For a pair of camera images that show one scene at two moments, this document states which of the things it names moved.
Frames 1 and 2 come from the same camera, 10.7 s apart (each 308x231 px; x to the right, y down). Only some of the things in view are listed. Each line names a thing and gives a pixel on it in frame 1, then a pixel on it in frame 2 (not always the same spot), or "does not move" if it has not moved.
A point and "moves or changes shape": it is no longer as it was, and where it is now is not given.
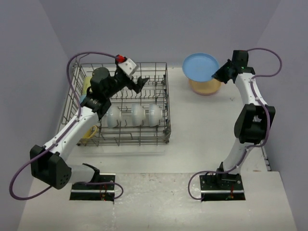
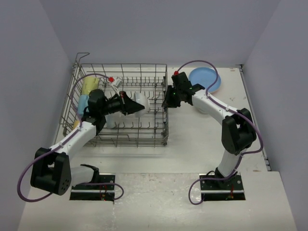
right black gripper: x=218 y=74 to x=168 y=101
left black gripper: x=137 y=86 to x=127 y=106
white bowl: x=138 y=115 to x=143 y=100
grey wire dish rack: x=140 y=111 does not move
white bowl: x=113 y=116 does not move
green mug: x=86 y=84 does not move
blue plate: x=199 y=67 moves or changes shape
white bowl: x=155 y=115 to x=202 y=110
